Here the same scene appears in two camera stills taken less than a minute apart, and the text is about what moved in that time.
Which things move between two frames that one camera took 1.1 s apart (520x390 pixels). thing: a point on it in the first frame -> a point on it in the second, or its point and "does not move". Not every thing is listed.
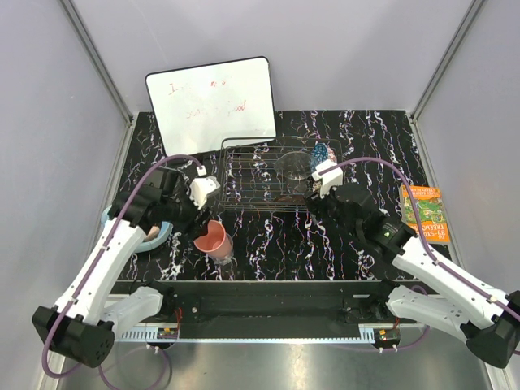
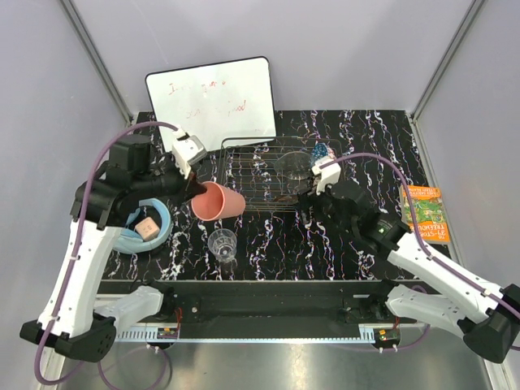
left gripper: [192, 227] -> [188, 188]
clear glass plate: [294, 164] does not move
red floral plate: [292, 198] does not move
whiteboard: [197, 108] does not move
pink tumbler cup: [217, 241] -> [218, 202]
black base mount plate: [334, 304] does not move
